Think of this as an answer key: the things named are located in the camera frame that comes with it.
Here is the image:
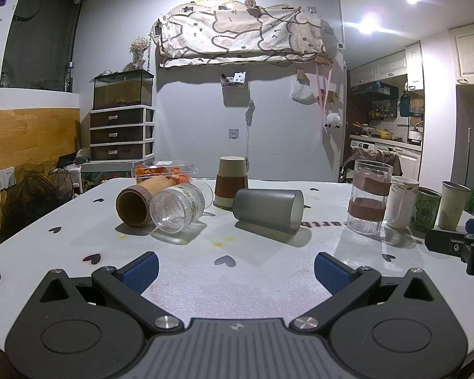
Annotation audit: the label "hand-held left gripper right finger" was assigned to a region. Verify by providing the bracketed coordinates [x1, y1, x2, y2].
[288, 251, 445, 334]

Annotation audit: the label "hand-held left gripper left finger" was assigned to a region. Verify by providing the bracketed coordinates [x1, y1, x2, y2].
[27, 251, 186, 334]

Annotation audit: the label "grey paper cup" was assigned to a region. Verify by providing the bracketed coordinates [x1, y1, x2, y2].
[436, 181, 471, 231]

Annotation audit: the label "brown cardboard cup lying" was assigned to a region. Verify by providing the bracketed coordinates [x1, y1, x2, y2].
[115, 176, 175, 229]

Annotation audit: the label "clear ribbed glass cup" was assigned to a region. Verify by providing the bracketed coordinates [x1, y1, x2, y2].
[149, 182, 214, 235]

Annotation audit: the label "tall glass cup brown bands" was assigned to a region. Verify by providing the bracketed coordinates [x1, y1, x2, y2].
[346, 159, 394, 236]

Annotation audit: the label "grey frosted cup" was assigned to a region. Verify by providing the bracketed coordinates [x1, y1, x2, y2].
[232, 188, 305, 235]

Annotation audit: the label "beige cup with brown sleeve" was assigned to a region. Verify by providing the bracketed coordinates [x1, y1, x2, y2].
[213, 156, 249, 210]

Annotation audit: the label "green printed mug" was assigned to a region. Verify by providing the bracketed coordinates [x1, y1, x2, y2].
[409, 187, 443, 233]

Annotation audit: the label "white mug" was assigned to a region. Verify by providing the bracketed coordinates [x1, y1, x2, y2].
[383, 176, 420, 230]

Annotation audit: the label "white pole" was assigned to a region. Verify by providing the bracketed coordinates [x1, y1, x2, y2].
[464, 127, 472, 185]

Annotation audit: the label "brown cloth on chair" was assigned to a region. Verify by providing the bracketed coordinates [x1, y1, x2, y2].
[341, 149, 404, 184]

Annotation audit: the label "printed low cabinet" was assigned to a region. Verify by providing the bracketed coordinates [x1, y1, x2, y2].
[81, 160, 143, 195]

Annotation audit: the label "clear box of orange tomatoes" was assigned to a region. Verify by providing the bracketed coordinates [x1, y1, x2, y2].
[131, 159, 199, 186]

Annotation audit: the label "white washing machine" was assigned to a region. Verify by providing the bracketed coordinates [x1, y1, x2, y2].
[349, 139, 400, 164]

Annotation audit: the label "black mesh net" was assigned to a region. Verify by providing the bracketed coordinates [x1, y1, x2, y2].
[0, 161, 78, 242]

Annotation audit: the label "white plastic drawer unit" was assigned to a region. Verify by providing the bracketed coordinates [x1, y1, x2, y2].
[89, 105, 156, 163]

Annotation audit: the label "teal hanging bag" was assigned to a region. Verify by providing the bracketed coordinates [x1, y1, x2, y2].
[398, 91, 412, 118]

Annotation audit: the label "plush sheep toy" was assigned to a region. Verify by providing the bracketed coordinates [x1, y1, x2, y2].
[323, 112, 343, 130]

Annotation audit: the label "white power outlet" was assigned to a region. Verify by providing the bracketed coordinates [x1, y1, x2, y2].
[0, 166, 17, 194]

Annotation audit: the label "cream tall cabinet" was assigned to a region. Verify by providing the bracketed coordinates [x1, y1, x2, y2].
[448, 21, 474, 84]

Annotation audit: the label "pink ribbon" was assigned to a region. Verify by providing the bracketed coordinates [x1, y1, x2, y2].
[315, 63, 335, 114]

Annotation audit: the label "glass fish tank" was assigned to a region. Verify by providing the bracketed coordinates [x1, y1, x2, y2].
[92, 69, 155, 111]

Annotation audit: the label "white hanging bag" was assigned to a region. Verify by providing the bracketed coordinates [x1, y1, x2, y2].
[291, 78, 316, 103]

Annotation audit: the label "dried flower bouquet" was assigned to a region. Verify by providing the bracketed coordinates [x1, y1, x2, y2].
[128, 36, 151, 70]

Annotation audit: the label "dark window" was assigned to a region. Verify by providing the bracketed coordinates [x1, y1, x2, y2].
[0, 0, 84, 92]

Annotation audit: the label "printed cartoon blanket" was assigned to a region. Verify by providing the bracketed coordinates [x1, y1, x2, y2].
[155, 3, 329, 69]

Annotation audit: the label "white wall cabinets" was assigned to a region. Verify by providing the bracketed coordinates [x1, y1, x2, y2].
[349, 41, 426, 88]

